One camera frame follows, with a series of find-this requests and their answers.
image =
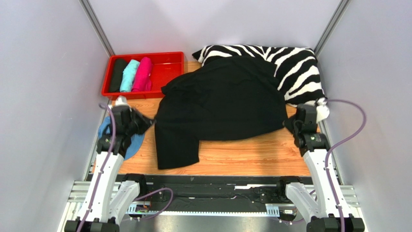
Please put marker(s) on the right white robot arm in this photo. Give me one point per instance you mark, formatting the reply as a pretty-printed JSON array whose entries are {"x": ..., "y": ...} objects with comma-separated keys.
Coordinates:
[{"x": 328, "y": 211}]

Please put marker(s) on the red plastic bin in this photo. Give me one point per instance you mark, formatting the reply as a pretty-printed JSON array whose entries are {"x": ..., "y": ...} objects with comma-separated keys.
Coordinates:
[{"x": 166, "y": 66}]

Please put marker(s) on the zebra print pillow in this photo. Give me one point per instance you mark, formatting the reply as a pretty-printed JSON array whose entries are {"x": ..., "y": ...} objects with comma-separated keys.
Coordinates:
[{"x": 296, "y": 68}]

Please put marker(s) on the rolled pink shirt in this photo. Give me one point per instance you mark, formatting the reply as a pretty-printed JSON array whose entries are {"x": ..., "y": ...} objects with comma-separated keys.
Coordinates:
[{"x": 142, "y": 81}]

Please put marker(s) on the black t shirt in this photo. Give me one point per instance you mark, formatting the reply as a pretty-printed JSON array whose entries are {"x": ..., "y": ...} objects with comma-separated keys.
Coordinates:
[{"x": 229, "y": 99}]

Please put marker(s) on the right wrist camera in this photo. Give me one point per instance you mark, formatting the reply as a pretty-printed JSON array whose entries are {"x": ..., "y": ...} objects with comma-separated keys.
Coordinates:
[{"x": 322, "y": 109}]

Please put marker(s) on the rolled teal shirt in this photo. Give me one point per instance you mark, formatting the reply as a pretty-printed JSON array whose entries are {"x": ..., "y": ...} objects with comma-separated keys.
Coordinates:
[{"x": 129, "y": 75}]

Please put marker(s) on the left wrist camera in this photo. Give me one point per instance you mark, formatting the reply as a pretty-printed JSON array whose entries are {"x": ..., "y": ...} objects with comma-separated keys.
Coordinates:
[{"x": 121, "y": 100}]

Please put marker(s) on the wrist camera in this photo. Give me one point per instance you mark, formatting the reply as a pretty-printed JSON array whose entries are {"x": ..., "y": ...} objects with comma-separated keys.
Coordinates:
[
  {"x": 121, "y": 100},
  {"x": 322, "y": 109}
]

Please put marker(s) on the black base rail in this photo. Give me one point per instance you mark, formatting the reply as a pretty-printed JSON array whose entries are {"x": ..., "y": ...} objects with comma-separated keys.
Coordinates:
[{"x": 207, "y": 195}]

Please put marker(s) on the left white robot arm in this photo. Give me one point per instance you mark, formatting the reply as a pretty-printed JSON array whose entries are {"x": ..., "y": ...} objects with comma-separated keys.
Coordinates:
[{"x": 102, "y": 211}]

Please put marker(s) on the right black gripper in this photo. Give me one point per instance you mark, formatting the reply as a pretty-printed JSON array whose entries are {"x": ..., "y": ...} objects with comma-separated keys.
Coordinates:
[{"x": 294, "y": 122}]

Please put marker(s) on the rolled black shirt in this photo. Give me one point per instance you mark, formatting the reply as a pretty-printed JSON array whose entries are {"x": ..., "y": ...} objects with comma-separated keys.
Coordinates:
[{"x": 117, "y": 75}]

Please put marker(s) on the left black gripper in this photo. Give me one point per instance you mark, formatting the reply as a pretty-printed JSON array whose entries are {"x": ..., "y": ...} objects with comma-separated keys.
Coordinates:
[{"x": 145, "y": 121}]

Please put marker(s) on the blue bucket hat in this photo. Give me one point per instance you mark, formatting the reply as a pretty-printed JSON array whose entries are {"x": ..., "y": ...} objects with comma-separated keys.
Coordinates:
[{"x": 136, "y": 140}]

